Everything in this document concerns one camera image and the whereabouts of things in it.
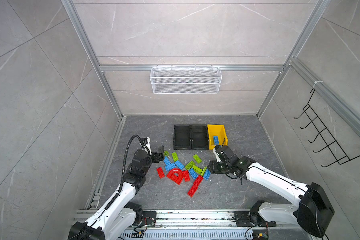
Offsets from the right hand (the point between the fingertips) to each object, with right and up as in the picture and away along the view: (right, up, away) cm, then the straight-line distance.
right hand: (210, 166), depth 83 cm
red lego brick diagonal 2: (-11, -14, -2) cm, 19 cm away
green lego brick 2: (-7, +2, +12) cm, 14 cm away
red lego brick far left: (-29, -5, +4) cm, 30 cm away
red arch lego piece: (-19, -8, +2) cm, 21 cm away
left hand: (-32, +13, -2) cm, 34 cm away
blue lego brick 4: (-10, -6, +5) cm, 13 cm away
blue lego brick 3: (-18, -1, +7) cm, 19 cm away
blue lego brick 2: (-24, -2, +7) cm, 25 cm away
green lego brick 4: (-5, -5, +4) cm, 8 cm away
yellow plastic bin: (+8, +20, +22) cm, 31 cm away
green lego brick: (-27, +5, +13) cm, 30 cm away
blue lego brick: (-26, +1, +9) cm, 28 cm away
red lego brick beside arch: (-14, -6, +3) cm, 16 cm away
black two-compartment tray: (-10, +15, +24) cm, 30 cm away
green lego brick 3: (-11, -2, +9) cm, 15 cm away
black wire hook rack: (+47, +10, -26) cm, 55 cm away
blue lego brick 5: (+8, +12, +24) cm, 28 cm away
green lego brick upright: (-21, +3, +12) cm, 25 cm away
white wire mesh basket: (-14, +54, +17) cm, 59 cm away
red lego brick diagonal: (-8, -11, +2) cm, 13 cm away
